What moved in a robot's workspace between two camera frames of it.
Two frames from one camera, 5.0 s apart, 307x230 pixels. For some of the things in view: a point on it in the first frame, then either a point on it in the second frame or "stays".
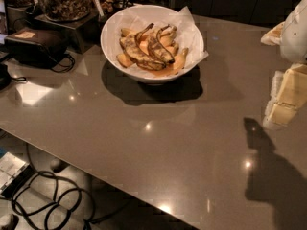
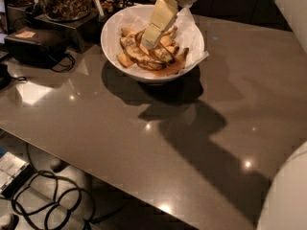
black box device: x=36 y=46 stays
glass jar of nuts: x=65 y=3 stays
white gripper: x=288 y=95 -> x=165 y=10
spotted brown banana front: x=135 y=52 stays
